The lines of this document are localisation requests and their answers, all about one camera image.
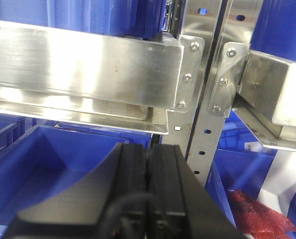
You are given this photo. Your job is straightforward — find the blue bins on upper shelf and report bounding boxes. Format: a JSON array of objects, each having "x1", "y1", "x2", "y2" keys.
[{"x1": 0, "y1": 0, "x2": 166, "y2": 39}]

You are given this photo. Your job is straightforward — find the stainless steel shelf rack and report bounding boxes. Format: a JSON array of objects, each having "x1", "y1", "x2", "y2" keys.
[{"x1": 0, "y1": 0, "x2": 223, "y2": 160}]

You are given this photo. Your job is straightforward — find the blue bin with red bag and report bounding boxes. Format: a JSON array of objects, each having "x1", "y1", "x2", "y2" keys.
[{"x1": 206, "y1": 149, "x2": 296, "y2": 239}]

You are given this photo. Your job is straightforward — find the blue bin front right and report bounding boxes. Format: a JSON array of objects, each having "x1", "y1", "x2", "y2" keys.
[{"x1": 0, "y1": 124, "x2": 153, "y2": 239}]

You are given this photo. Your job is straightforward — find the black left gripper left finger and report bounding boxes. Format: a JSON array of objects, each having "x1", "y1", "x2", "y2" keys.
[{"x1": 3, "y1": 143, "x2": 147, "y2": 239}]

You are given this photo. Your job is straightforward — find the red mesh bag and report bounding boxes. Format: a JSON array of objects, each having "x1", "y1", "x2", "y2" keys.
[{"x1": 227, "y1": 190, "x2": 296, "y2": 239}]

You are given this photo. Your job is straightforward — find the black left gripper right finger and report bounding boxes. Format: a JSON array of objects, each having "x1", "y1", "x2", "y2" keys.
[{"x1": 147, "y1": 144, "x2": 244, "y2": 239}]

